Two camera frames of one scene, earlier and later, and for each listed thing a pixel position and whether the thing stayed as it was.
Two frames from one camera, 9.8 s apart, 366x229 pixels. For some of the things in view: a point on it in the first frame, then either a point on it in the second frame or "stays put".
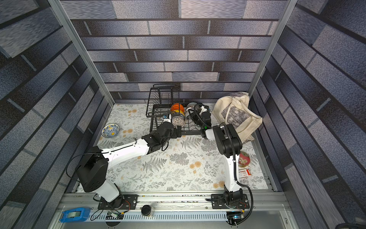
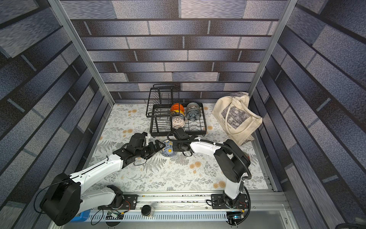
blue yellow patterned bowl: x=110 y=130 → x=167 y=151
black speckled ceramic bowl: x=191 y=105 stays put
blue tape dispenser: x=76 y=214 stays put
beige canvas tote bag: x=233 y=108 stays put
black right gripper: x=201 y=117 → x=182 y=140
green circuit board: x=234 y=214 stays put
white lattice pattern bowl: x=178 y=119 stays put
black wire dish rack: x=163 y=105 stays put
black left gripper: x=175 y=133 → x=158 y=148
